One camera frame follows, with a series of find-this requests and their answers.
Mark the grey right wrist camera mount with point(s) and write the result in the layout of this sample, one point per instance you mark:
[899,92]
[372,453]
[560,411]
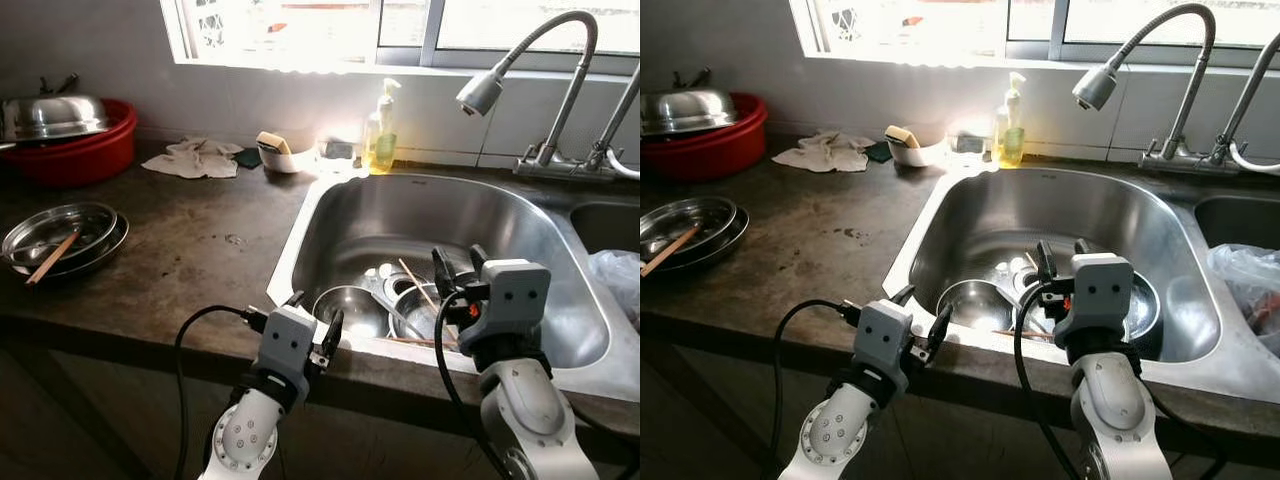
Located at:
[515,295]
[1100,290]

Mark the small steel bowl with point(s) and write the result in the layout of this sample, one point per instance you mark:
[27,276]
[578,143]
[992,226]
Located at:
[975,305]
[350,310]

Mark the large steel bowl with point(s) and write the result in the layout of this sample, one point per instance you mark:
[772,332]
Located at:
[55,118]
[685,112]

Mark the small glass container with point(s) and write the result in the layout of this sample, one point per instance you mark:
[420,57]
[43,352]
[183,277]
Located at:
[968,145]

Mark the pale wooden chopstick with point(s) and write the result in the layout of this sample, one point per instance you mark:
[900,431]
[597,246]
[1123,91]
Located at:
[675,246]
[56,253]

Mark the stainless steel sink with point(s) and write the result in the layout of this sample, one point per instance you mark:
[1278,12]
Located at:
[450,215]
[1050,210]

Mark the window with metal frame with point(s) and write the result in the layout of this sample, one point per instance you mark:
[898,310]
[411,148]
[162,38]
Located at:
[400,25]
[1000,22]

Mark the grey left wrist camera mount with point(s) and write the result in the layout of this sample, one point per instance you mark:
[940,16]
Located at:
[880,335]
[285,340]

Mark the green scouring pad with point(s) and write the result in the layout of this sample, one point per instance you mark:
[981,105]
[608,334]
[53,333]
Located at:
[248,158]
[878,153]

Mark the grey metal tap pipe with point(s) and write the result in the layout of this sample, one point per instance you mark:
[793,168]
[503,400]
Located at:
[1250,90]
[620,115]

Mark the white crumpled cloth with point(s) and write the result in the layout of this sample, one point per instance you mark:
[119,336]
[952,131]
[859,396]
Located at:
[820,153]
[195,160]

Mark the white ceramic spoon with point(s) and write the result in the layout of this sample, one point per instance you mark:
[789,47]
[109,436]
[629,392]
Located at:
[1010,267]
[378,272]

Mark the clear plastic bag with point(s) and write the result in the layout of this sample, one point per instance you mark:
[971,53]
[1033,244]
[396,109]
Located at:
[1240,290]
[615,285]

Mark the thin wooden chopstick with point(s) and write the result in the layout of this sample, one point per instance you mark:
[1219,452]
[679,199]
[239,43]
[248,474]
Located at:
[415,343]
[1030,261]
[418,285]
[1035,333]

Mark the yellow dish soap bottle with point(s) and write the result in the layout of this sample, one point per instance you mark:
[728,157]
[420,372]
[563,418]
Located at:
[1010,140]
[380,145]

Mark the grey gooseneck faucet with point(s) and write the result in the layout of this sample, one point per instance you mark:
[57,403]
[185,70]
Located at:
[575,90]
[1195,90]

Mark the reddish brown wooden chopstick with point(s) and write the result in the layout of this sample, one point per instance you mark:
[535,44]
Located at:
[48,261]
[667,254]

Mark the yellow sponge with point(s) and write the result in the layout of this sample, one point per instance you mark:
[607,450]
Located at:
[272,142]
[900,136]

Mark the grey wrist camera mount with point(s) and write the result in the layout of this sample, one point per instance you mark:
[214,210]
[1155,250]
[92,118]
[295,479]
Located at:
[285,340]
[880,335]
[1100,290]
[515,295]

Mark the red plastic basin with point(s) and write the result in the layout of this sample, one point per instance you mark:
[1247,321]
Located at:
[705,155]
[70,160]

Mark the steel spoon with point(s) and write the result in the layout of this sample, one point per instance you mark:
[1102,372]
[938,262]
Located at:
[1018,310]
[395,312]

